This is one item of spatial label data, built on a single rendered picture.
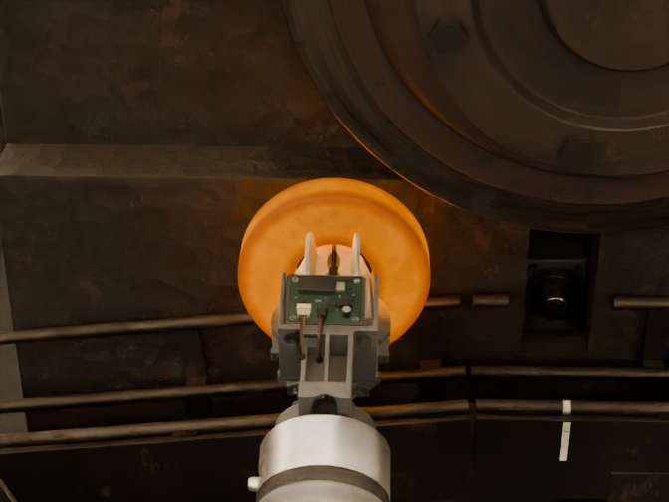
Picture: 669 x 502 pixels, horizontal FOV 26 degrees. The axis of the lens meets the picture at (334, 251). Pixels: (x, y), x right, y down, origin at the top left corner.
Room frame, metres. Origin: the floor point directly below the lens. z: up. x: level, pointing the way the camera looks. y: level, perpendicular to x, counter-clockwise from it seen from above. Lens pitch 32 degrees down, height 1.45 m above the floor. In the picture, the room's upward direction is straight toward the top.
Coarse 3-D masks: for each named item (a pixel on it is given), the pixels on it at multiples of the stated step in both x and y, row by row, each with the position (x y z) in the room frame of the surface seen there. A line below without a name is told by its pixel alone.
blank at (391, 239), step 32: (288, 192) 0.99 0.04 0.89; (320, 192) 0.97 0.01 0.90; (352, 192) 0.97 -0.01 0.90; (384, 192) 0.99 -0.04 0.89; (256, 224) 0.97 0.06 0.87; (288, 224) 0.97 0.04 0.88; (320, 224) 0.97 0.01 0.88; (352, 224) 0.97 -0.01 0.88; (384, 224) 0.97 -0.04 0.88; (416, 224) 0.98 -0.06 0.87; (256, 256) 0.97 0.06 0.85; (288, 256) 0.97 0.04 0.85; (384, 256) 0.96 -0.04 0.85; (416, 256) 0.96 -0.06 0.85; (256, 288) 0.97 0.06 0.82; (384, 288) 0.96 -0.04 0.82; (416, 288) 0.96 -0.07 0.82; (256, 320) 0.97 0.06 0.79
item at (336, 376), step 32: (288, 288) 0.87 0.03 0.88; (320, 288) 0.86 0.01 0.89; (352, 288) 0.87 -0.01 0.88; (288, 320) 0.84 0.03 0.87; (320, 320) 0.83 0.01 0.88; (352, 320) 0.84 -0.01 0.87; (288, 352) 0.84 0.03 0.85; (320, 352) 0.82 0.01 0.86; (352, 352) 0.81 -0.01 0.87; (288, 384) 0.85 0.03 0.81; (320, 384) 0.78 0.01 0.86; (352, 384) 0.84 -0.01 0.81; (288, 416) 0.78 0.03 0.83; (352, 416) 0.78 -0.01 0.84
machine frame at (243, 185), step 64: (0, 0) 1.11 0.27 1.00; (64, 0) 1.11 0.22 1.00; (128, 0) 1.11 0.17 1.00; (192, 0) 1.10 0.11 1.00; (256, 0) 1.10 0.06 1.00; (0, 64) 1.11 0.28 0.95; (64, 64) 1.11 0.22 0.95; (128, 64) 1.11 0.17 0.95; (192, 64) 1.10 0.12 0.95; (256, 64) 1.10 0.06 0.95; (0, 128) 1.19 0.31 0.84; (64, 128) 1.11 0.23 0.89; (128, 128) 1.11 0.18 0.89; (192, 128) 1.10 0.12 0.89; (256, 128) 1.10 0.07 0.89; (320, 128) 1.10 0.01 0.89; (0, 192) 1.05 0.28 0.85; (64, 192) 1.05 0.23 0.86; (128, 192) 1.05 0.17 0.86; (192, 192) 1.05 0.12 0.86; (256, 192) 1.05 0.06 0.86; (64, 256) 1.05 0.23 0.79; (128, 256) 1.05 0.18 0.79; (192, 256) 1.05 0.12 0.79; (448, 256) 1.04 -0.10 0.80; (512, 256) 1.04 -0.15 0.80; (640, 256) 1.04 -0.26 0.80; (64, 320) 1.05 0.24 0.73; (128, 320) 1.05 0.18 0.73; (448, 320) 1.04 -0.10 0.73; (512, 320) 1.04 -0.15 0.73; (640, 320) 1.04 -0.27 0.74; (64, 384) 1.05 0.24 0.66; (128, 384) 1.05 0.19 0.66; (384, 384) 1.05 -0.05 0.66; (448, 384) 1.04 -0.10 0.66; (576, 384) 1.04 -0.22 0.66
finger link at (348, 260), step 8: (336, 248) 0.97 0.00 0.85; (344, 248) 0.97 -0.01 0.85; (352, 248) 0.95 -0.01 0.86; (336, 256) 0.97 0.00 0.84; (344, 256) 0.96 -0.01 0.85; (352, 256) 0.94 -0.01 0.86; (360, 256) 0.96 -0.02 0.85; (336, 264) 0.97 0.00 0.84; (344, 264) 0.96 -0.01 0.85; (352, 264) 0.94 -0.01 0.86; (360, 264) 0.95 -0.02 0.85; (344, 272) 0.95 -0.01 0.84; (352, 272) 0.93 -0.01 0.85; (360, 272) 0.94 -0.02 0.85; (368, 272) 0.95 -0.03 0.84; (368, 280) 0.94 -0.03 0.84; (368, 288) 0.93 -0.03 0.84; (368, 296) 0.92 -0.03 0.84; (368, 304) 0.92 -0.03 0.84; (368, 312) 0.91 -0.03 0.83
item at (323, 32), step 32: (288, 0) 0.95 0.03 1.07; (320, 0) 0.95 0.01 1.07; (320, 32) 0.95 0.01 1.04; (320, 64) 0.95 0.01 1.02; (352, 96) 0.95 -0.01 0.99; (352, 128) 0.95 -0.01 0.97; (384, 128) 0.95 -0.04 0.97; (384, 160) 0.95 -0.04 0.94; (416, 160) 0.95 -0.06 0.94; (448, 192) 0.95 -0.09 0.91; (480, 192) 0.95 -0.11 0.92; (512, 224) 0.95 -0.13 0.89; (544, 224) 0.95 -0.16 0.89; (576, 224) 0.94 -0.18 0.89; (608, 224) 0.94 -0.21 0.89; (640, 224) 0.94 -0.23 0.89
